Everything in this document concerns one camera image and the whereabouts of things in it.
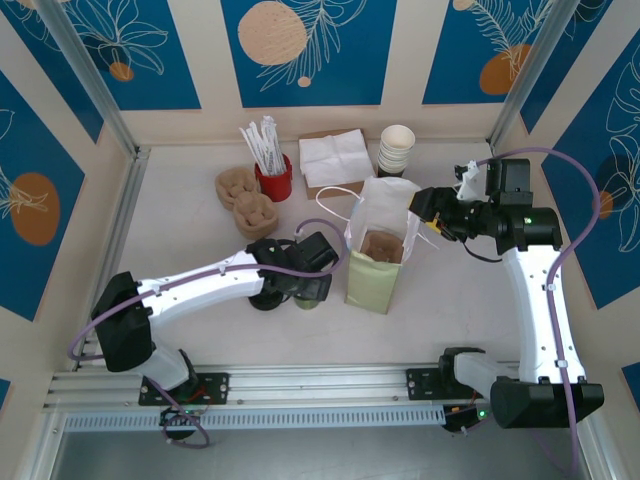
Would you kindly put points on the green white paper bag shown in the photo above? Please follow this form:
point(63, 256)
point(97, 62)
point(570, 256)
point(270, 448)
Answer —
point(372, 290)

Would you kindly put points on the brown pulp cup carrier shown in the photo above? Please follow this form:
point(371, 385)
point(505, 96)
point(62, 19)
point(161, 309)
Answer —
point(382, 247)

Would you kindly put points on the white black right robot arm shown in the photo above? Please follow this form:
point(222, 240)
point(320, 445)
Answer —
point(540, 310)

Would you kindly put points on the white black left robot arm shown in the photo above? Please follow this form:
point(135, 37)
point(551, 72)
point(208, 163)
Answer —
point(200, 285)

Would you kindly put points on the black cup lid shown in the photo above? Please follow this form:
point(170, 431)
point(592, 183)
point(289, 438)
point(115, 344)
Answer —
point(265, 302)

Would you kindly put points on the white napkins on box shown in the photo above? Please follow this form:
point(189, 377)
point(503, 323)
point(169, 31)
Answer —
point(312, 194)

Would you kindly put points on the stack of paper cups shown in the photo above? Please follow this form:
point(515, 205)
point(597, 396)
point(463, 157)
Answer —
point(397, 145)

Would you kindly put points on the red straw holder cup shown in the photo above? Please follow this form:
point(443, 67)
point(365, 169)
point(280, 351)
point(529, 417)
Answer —
point(275, 187)

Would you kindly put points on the stack of pulp cup carriers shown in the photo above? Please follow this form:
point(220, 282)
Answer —
point(245, 205)

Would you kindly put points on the stack of white napkins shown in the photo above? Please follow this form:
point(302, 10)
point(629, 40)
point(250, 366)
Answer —
point(335, 155)

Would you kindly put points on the paper wrapped straw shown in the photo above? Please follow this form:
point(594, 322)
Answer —
point(250, 147)
point(270, 135)
point(258, 142)
point(278, 152)

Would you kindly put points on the black electronics board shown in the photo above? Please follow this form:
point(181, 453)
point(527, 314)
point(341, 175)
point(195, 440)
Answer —
point(467, 415)
point(175, 415)

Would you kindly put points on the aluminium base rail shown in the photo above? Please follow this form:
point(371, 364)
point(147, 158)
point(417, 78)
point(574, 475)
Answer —
point(320, 382)

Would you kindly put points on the aluminium frame post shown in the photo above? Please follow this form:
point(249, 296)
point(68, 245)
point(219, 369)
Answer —
point(532, 75)
point(89, 75)

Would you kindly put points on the aluminium side frame rail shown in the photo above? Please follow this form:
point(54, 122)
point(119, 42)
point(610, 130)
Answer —
point(602, 450)
point(122, 210)

